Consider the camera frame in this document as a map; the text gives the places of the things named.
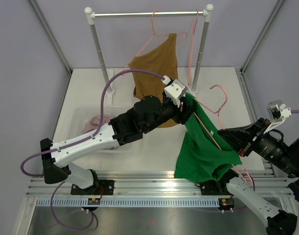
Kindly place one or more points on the mauve pink tank top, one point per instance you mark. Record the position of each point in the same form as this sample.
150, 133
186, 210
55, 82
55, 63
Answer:
98, 122

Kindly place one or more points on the white and silver clothes rack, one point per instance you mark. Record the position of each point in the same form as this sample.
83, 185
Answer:
206, 13

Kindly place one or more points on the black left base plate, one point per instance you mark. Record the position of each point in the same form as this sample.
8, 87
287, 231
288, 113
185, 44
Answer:
106, 187

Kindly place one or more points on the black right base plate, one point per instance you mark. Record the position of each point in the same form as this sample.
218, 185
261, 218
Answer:
213, 188

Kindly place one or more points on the pink hanger of brown top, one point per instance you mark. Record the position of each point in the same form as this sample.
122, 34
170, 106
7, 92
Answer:
154, 34

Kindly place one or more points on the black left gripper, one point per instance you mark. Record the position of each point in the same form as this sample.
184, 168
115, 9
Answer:
181, 117

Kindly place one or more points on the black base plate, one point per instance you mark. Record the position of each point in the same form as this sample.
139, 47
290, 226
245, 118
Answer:
106, 187
213, 188

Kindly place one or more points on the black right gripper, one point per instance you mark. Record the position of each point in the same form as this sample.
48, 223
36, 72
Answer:
242, 136

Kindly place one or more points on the pink hanger of green top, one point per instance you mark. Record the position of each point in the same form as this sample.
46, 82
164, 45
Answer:
217, 113

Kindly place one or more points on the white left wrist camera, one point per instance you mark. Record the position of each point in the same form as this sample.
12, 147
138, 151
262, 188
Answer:
174, 89

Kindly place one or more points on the pink hanger of mauve top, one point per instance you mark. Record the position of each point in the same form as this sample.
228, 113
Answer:
194, 26

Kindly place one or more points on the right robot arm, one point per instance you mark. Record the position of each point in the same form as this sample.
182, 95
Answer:
263, 139

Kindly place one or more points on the white slotted cable duct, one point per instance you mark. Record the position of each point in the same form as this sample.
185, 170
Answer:
129, 202

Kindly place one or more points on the aluminium mounting rail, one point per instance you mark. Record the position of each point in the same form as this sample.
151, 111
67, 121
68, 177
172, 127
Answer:
162, 184

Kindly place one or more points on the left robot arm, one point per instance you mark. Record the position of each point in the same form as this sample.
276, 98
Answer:
146, 115

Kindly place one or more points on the white plastic basket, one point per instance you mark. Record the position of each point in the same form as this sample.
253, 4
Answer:
83, 114

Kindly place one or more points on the green tank top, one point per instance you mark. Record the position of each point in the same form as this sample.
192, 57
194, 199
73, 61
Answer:
204, 155

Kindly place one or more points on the brown tank top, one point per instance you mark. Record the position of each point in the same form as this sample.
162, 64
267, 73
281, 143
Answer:
162, 61

